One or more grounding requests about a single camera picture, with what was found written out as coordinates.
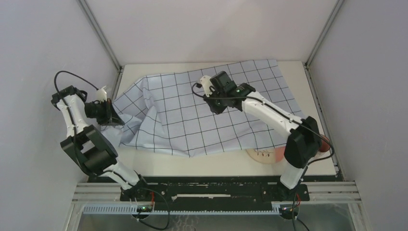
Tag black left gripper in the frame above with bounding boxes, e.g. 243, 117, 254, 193
85, 98, 125, 126

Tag white checked tablecloth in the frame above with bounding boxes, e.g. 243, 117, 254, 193
102, 60, 303, 157

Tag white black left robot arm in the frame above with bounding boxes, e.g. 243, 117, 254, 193
51, 86, 151, 201

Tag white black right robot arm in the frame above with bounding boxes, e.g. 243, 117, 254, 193
196, 71, 323, 200

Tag cream pink branch plate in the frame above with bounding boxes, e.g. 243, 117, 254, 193
246, 146, 285, 165

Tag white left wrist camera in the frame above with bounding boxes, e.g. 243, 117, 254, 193
95, 86, 108, 102

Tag pink patterned mug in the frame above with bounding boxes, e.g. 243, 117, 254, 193
316, 134, 331, 157

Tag white slotted cable duct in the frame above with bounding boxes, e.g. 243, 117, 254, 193
82, 204, 283, 216

